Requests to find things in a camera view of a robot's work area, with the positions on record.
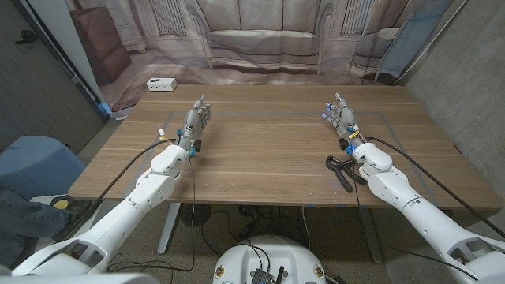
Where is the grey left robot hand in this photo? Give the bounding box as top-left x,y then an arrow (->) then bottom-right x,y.
176,93 -> 213,151

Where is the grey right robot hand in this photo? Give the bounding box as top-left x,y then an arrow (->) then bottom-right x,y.
321,92 -> 367,150

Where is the black grip strengthener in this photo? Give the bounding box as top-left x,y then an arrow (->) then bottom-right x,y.
325,155 -> 368,194

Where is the white power box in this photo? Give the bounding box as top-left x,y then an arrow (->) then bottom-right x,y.
146,77 -> 178,92

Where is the grey tape outline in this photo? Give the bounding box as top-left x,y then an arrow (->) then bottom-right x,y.
124,111 -> 441,208

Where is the black round floor fan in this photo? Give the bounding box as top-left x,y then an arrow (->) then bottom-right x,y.
181,203 -> 212,228

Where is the white table leg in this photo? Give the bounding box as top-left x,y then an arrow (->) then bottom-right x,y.
157,202 -> 182,256

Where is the printed living room backdrop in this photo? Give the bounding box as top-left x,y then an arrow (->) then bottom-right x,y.
65,0 -> 469,119

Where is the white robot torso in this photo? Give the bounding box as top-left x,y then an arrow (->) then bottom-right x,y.
212,235 -> 327,284

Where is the yellow pad foot pedal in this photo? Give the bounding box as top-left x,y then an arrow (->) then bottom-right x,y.
47,196 -> 95,222

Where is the blue-grey padded seat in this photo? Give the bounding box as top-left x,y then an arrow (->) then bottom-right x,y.
0,136 -> 87,202

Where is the black antenna module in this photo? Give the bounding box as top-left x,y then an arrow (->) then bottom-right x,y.
250,266 -> 285,284

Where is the person's leg in jeans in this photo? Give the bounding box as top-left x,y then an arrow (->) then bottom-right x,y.
0,187 -> 71,269

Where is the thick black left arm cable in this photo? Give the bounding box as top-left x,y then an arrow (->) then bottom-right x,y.
50,138 -> 177,241

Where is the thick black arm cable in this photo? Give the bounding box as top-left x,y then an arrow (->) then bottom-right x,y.
365,136 -> 505,239
50,138 -> 177,241

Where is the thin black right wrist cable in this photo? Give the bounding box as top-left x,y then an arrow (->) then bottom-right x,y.
350,163 -> 481,282

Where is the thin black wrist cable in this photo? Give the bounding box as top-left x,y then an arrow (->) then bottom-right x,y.
350,163 -> 481,282
106,155 -> 197,273

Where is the thin black left wrist cable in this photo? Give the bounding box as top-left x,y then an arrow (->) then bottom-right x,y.
106,155 -> 197,273

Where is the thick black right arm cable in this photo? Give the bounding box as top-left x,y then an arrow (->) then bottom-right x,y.
365,136 -> 505,239

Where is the black floor cable bundle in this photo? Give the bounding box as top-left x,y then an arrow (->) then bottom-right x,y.
200,204 -> 305,257

